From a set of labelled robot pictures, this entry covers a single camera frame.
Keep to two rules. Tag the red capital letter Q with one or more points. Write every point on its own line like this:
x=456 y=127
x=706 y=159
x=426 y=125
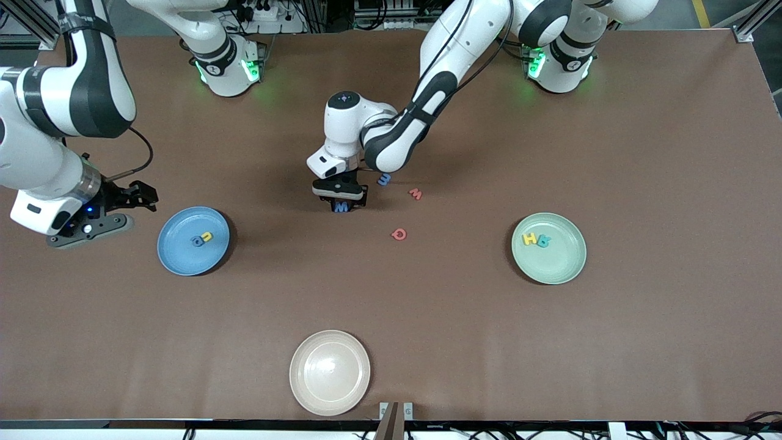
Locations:
x=394 y=234

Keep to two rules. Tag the blue plate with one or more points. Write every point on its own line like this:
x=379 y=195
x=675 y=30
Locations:
x=177 y=256

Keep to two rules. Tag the white power strip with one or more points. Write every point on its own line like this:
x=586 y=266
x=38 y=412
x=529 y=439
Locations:
x=278 y=25

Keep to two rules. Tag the red lowercase letter w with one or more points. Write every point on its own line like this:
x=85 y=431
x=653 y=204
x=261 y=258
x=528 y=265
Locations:
x=416 y=194

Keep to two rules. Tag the beige plate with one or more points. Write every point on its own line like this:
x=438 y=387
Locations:
x=330 y=373

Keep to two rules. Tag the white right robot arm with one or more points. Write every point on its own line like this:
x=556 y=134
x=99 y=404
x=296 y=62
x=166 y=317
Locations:
x=36 y=165

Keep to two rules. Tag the blue lowercase letter m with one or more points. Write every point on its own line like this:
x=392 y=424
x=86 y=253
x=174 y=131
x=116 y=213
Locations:
x=384 y=179

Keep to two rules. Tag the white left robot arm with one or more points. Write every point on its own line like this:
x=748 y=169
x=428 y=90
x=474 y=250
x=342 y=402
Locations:
x=464 y=36

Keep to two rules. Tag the teal capital letter R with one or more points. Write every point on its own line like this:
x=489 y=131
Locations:
x=547 y=242

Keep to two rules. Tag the blue capital letter W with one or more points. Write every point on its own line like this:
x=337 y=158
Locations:
x=341 y=209

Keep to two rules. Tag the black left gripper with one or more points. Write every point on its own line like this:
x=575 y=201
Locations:
x=350 y=197

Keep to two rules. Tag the aluminium frame profile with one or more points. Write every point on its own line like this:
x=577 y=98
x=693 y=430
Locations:
x=46 y=43
x=748 y=30

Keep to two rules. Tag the yellow capital letter H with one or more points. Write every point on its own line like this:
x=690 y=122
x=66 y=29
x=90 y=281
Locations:
x=529 y=238

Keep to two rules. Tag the metal camera post bracket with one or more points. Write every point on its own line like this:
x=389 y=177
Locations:
x=391 y=421

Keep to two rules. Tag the black equipment rack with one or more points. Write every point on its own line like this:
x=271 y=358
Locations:
x=397 y=15

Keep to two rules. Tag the pale green plate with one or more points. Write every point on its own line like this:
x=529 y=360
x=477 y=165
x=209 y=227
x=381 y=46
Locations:
x=559 y=263

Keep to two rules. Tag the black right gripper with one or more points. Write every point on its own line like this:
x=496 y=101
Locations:
x=113 y=194

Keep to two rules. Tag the blue lowercase letter a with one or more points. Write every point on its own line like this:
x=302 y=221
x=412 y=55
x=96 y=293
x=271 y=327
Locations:
x=200 y=244

